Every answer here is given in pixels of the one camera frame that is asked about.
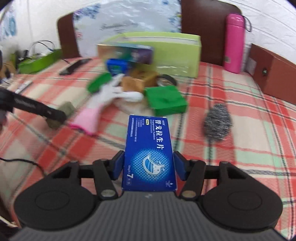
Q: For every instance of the floral packaged pillow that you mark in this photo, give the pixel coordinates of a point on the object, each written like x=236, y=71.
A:
x=95, y=23

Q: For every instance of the green sponge cloth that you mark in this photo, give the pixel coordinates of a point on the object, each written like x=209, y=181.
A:
x=165, y=100

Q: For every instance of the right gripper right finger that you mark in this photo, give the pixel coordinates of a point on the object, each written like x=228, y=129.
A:
x=193, y=173

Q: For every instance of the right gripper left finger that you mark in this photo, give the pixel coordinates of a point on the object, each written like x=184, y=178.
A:
x=105, y=171

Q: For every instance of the dark sponge block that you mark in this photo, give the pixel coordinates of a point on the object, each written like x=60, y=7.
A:
x=58, y=116

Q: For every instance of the pink thermos bottle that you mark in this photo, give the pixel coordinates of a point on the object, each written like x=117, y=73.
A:
x=236, y=26

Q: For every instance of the black smartphone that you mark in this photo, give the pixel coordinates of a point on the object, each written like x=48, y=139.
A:
x=73, y=67

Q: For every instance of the steel wool scrubber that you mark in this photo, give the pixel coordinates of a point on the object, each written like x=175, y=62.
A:
x=217, y=123

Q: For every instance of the green brush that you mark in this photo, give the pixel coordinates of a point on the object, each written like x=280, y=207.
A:
x=95, y=84

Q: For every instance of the red plaid bed sheet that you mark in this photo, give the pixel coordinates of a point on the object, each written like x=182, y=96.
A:
x=261, y=141

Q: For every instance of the green cardboard storage box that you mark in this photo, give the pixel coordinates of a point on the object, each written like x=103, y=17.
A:
x=174, y=53

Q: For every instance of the brown cardboard box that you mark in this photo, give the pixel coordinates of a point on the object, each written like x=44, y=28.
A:
x=274, y=74

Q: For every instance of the long purple gold box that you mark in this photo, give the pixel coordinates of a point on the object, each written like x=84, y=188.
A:
x=135, y=53

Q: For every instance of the dark brown wooden headboard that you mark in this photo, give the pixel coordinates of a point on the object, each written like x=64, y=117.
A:
x=204, y=18

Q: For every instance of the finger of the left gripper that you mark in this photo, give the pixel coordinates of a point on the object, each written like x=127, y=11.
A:
x=11, y=100

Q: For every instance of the pink white rubber glove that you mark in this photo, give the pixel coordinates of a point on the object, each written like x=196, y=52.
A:
x=88, y=118

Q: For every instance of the black tape roll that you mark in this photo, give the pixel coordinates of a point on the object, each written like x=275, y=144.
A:
x=166, y=80

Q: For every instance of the gold brown box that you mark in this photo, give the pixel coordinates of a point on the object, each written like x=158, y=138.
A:
x=137, y=80

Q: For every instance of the green tray with cables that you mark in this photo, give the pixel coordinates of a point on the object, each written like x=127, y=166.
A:
x=32, y=66

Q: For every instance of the blue medicine box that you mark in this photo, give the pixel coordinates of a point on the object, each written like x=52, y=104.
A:
x=149, y=163

